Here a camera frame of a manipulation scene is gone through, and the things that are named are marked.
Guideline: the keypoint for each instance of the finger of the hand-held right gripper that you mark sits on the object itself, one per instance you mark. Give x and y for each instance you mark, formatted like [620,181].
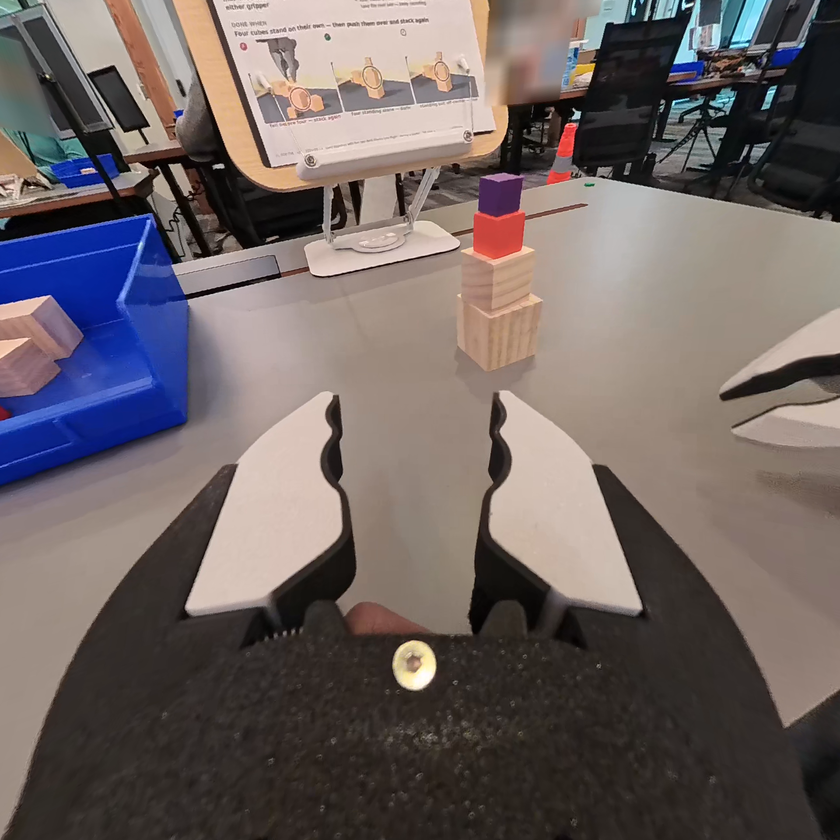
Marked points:
[794,357]
[801,427]

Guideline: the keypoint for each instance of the white instruction sheet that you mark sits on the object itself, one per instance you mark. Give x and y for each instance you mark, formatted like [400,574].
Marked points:
[355,66]

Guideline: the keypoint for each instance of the blue plastic bin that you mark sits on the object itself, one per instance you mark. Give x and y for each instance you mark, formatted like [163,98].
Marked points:
[145,355]

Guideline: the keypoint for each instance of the red wooden cube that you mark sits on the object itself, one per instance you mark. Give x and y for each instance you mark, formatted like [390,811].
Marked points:
[499,234]

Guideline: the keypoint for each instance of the brown wooden desk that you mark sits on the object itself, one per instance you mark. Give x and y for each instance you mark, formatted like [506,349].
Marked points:
[79,194]

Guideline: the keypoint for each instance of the wooden display board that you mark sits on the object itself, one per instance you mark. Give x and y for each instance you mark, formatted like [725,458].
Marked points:
[210,105]

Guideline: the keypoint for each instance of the orange striped traffic cone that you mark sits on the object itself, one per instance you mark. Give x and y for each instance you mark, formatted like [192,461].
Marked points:
[565,155]

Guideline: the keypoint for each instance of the large wooden cube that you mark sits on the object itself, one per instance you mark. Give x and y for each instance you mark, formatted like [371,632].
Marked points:
[40,326]
[499,335]

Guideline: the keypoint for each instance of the black office chair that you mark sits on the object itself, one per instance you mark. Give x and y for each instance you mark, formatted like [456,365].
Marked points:
[801,131]
[630,99]
[263,210]

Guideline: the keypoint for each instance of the purple wooden cube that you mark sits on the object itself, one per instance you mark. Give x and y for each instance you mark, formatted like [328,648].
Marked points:
[500,194]

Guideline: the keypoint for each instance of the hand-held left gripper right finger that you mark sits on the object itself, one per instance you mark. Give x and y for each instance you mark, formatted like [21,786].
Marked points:
[562,525]

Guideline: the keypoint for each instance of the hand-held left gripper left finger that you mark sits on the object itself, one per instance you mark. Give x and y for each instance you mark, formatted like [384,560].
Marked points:
[269,525]

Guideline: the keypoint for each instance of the pale board on stand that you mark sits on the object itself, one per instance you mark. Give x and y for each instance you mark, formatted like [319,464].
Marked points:
[16,164]

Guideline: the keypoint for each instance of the medium wooden cube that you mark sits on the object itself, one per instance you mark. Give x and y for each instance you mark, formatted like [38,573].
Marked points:
[24,368]
[496,278]

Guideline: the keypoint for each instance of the small blue bin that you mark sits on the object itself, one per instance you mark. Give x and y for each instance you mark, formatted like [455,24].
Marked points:
[82,171]

